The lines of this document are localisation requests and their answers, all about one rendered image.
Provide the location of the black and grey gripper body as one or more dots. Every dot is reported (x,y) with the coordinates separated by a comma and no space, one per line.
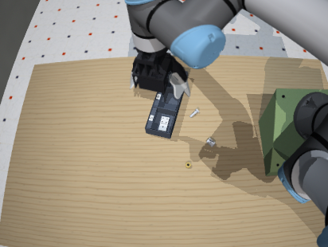
(155,77)

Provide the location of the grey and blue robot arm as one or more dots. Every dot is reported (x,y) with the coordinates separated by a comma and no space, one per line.
(191,30)

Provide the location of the white domino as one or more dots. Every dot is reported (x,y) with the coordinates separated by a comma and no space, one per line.
(164,123)

